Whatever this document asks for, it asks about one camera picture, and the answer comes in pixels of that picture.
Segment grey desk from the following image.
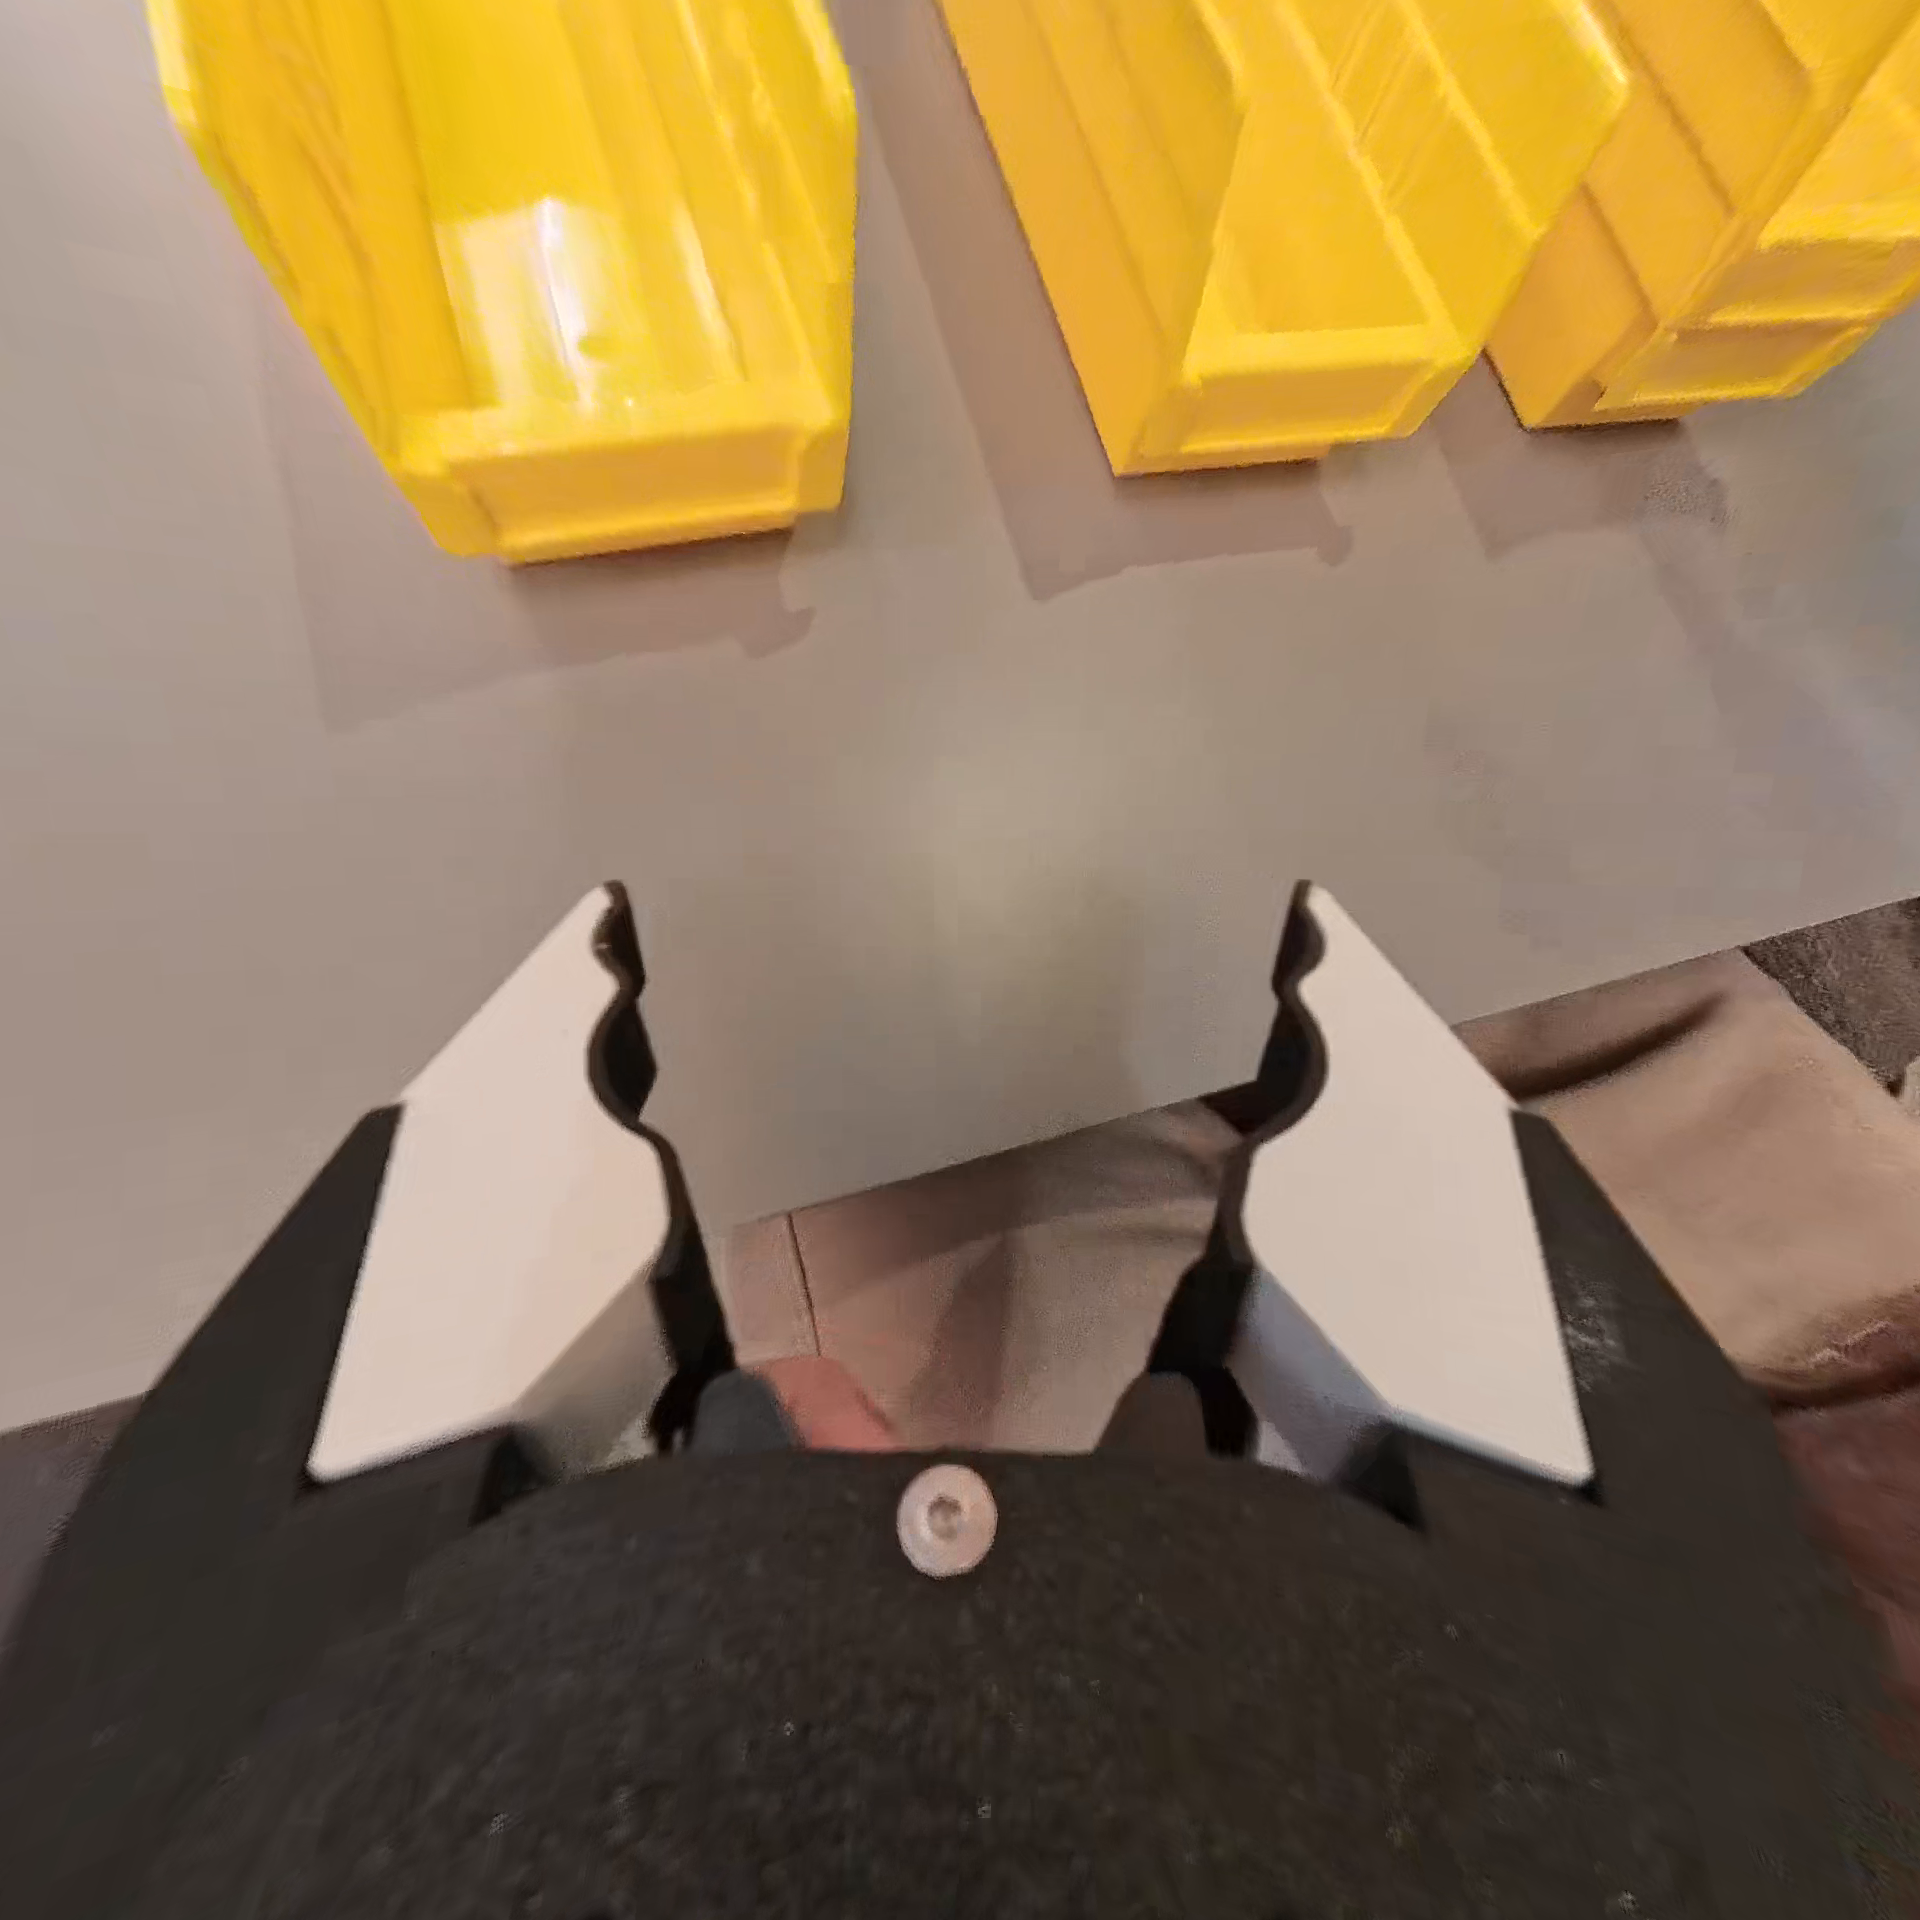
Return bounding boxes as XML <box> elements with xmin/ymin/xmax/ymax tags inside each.
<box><xmin>0</xmin><ymin>0</ymin><xmax>1920</xmax><ymax>1433</ymax></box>

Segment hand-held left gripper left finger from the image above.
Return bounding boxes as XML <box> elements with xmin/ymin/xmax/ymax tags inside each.
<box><xmin>306</xmin><ymin>882</ymin><xmax>740</xmax><ymax>1488</ymax></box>

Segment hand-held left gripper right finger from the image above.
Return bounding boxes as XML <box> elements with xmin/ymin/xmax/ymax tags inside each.
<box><xmin>1144</xmin><ymin>882</ymin><xmax>1595</xmax><ymax>1491</ymax></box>

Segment person's brown top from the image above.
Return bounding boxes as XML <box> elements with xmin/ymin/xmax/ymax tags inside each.
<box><xmin>1776</xmin><ymin>1352</ymin><xmax>1920</xmax><ymax>1667</ymax></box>

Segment person's beige trousers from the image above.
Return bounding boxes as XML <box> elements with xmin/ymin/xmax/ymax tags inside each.
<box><xmin>727</xmin><ymin>945</ymin><xmax>1920</xmax><ymax>1456</ymax></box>

